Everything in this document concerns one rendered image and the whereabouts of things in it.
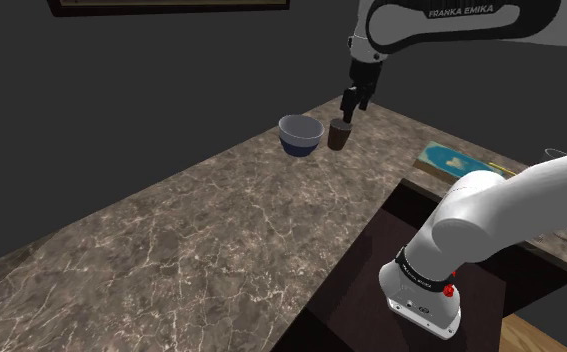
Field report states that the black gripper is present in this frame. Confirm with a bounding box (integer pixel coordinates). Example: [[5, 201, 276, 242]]
[[339, 58, 385, 125]]

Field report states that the brown cup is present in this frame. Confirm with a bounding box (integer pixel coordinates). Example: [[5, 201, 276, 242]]
[[326, 118, 354, 152]]

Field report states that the blue and white bowl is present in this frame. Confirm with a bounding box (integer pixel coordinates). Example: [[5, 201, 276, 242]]
[[277, 114, 326, 159]]

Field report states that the yellow pencil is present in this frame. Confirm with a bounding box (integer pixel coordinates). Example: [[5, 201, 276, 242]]
[[488, 161, 518, 178]]

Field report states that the dark glass cup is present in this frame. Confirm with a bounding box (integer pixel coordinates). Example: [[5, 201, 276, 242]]
[[542, 147, 567, 164]]

